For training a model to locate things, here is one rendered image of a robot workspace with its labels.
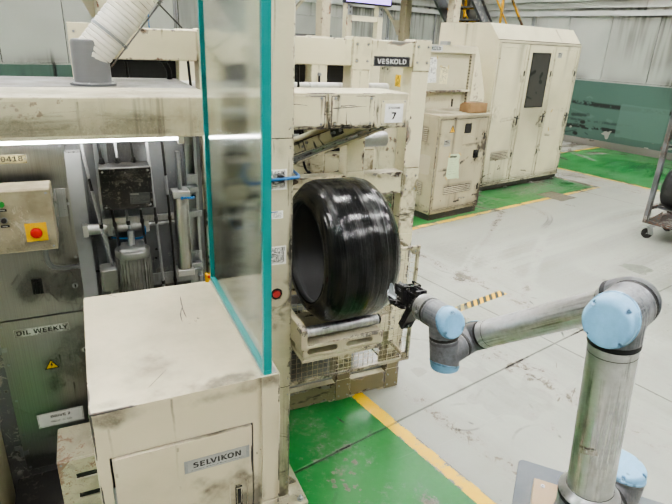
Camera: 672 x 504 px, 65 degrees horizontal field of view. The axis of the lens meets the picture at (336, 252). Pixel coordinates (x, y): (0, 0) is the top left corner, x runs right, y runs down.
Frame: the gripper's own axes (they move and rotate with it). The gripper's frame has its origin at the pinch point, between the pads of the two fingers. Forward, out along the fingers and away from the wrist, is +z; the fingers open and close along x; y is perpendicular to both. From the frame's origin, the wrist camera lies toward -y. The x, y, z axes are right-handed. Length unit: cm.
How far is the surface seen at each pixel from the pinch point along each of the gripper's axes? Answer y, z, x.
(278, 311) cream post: -12.4, 31.1, 32.1
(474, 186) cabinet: -34, 381, -348
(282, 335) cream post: -23, 32, 30
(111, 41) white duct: 86, 47, 81
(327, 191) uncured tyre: 34.2, 25.7, 13.0
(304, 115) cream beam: 62, 48, 13
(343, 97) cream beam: 68, 47, -4
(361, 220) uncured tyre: 24.7, 13.3, 5.0
